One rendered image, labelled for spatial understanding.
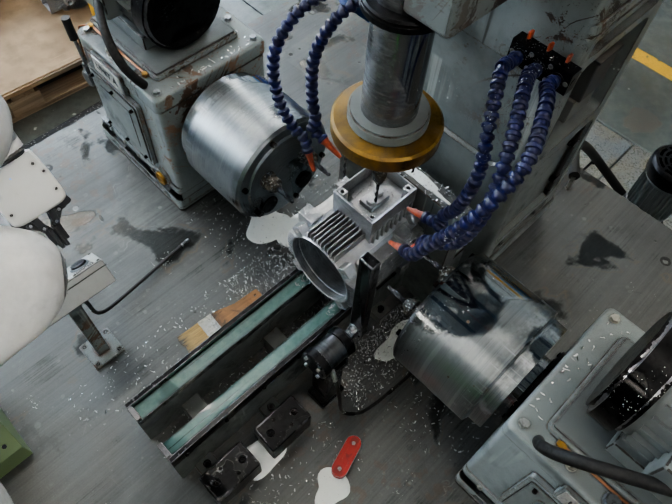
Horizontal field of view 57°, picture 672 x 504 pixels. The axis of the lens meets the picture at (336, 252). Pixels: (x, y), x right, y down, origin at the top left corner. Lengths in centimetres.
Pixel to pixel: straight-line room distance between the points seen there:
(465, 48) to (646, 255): 80
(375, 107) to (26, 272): 52
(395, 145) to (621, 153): 155
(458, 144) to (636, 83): 227
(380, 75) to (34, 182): 60
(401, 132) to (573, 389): 47
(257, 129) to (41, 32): 211
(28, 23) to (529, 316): 273
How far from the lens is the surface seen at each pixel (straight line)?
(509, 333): 102
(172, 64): 134
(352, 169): 129
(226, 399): 120
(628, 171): 238
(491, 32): 105
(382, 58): 87
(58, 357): 144
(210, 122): 126
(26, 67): 307
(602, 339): 108
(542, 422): 99
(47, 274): 71
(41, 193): 115
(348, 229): 114
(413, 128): 96
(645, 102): 334
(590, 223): 167
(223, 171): 124
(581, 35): 96
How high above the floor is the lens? 205
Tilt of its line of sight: 58 degrees down
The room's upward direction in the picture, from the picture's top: 5 degrees clockwise
